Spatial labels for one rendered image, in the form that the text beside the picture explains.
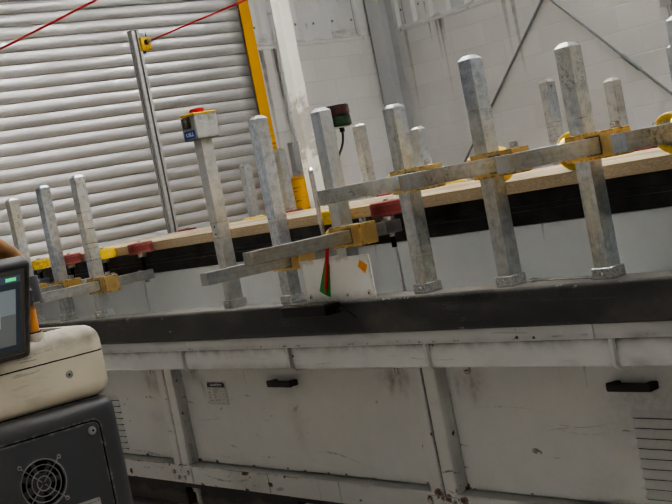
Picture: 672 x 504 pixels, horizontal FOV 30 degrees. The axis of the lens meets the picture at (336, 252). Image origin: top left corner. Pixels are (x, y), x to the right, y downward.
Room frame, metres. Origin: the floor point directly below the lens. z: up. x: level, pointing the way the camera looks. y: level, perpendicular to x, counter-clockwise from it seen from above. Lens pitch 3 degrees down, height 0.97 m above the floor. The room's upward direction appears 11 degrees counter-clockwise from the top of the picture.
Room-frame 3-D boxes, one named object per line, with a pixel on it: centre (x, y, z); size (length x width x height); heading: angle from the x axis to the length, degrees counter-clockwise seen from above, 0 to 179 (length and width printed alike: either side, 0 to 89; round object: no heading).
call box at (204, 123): (3.31, 0.29, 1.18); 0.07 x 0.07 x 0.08; 38
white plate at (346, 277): (2.91, 0.01, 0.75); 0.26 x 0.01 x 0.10; 38
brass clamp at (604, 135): (2.29, -0.50, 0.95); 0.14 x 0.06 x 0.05; 38
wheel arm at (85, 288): (3.83, 0.76, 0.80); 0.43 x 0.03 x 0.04; 128
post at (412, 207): (2.71, -0.18, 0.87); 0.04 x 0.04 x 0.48; 38
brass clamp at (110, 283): (3.87, 0.73, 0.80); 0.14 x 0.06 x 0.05; 38
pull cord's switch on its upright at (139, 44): (5.61, 0.67, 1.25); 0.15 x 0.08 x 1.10; 38
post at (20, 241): (4.28, 1.05, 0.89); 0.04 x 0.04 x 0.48; 38
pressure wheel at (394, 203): (2.94, -0.14, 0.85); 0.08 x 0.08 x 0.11
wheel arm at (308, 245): (2.82, 0.02, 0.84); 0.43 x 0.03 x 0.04; 128
